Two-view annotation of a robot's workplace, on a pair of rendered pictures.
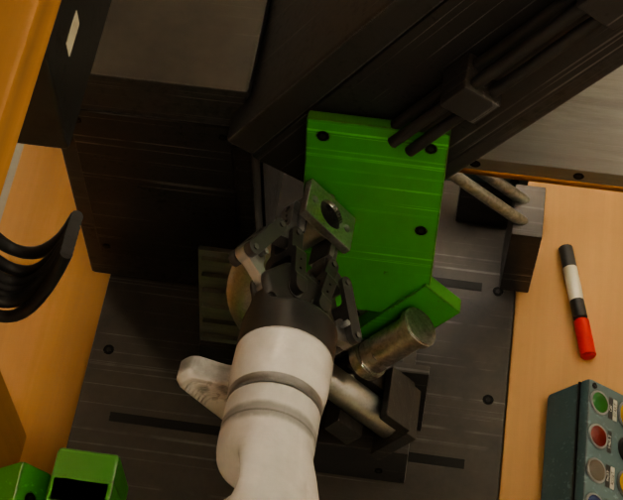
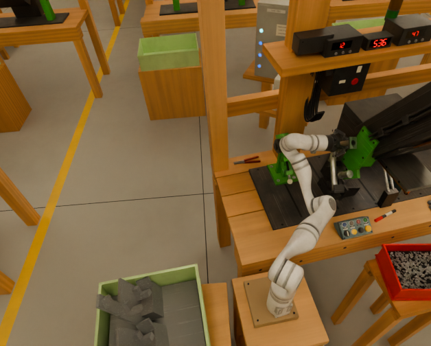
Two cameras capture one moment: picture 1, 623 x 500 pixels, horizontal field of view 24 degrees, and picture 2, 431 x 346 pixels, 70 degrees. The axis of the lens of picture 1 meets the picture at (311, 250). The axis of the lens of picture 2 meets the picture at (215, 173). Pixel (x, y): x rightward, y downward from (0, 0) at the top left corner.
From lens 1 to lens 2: 0.86 m
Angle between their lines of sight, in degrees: 43
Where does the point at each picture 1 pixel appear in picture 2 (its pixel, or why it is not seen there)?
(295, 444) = (308, 141)
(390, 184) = (364, 145)
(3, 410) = not seen: hidden behind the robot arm
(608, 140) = (410, 182)
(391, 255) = (356, 159)
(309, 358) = (323, 140)
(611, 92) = (422, 180)
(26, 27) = (329, 61)
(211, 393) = not seen: hidden behind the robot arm
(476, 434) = (345, 209)
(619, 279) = (397, 222)
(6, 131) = (314, 66)
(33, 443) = not seen: hidden behind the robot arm
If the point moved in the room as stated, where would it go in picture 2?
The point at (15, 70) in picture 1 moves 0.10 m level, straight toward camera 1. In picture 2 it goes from (322, 62) to (307, 71)
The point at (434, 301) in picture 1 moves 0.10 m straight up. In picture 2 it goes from (355, 172) to (362, 157)
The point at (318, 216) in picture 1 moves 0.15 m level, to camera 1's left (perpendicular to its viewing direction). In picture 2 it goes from (351, 139) to (331, 121)
